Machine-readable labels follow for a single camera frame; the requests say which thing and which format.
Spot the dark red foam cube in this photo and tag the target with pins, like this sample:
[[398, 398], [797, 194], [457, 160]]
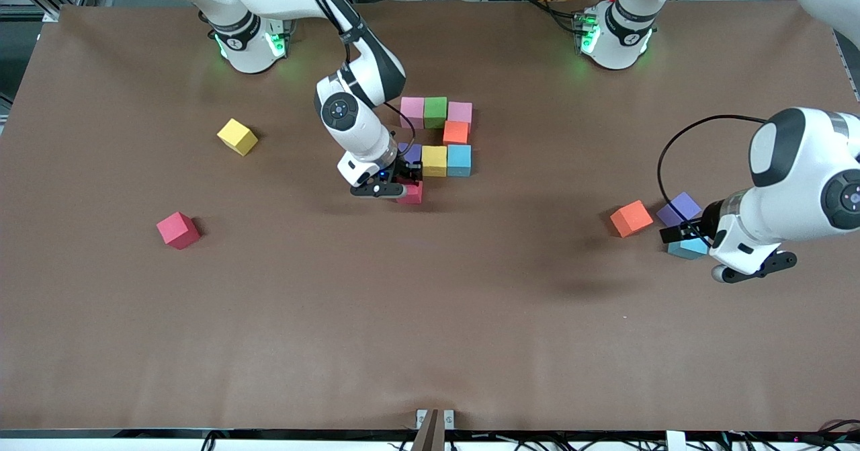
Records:
[[413, 194]]

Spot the yellow foam cube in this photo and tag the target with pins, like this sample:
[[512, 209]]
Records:
[[236, 135], [434, 160]]

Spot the table edge clamp bracket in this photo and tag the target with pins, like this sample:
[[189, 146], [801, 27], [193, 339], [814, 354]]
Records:
[[433, 434]]

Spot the purple foam cube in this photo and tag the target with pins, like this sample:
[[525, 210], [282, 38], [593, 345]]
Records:
[[678, 208], [411, 150]]

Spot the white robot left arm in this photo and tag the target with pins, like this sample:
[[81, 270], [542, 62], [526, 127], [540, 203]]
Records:
[[806, 175]]

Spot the white table post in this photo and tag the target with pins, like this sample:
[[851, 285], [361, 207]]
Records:
[[675, 441]]

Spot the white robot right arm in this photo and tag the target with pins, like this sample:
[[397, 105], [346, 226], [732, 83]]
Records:
[[339, 111]]

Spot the light red foam cube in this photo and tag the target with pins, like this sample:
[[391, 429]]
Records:
[[178, 229]]

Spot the teal foam cube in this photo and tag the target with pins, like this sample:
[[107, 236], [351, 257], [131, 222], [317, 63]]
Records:
[[689, 249]]

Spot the orange foam cube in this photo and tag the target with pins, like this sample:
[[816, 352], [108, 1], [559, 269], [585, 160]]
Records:
[[631, 218], [455, 132]]

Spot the light blue foam cube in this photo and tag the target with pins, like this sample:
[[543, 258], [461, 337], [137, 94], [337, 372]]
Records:
[[459, 160]]

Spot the green foam cube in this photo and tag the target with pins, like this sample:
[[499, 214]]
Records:
[[435, 112]]

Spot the pink foam cube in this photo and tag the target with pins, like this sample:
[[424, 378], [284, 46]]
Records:
[[412, 113], [460, 111]]

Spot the brown table cover sheet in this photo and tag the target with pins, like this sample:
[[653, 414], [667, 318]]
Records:
[[430, 337]]

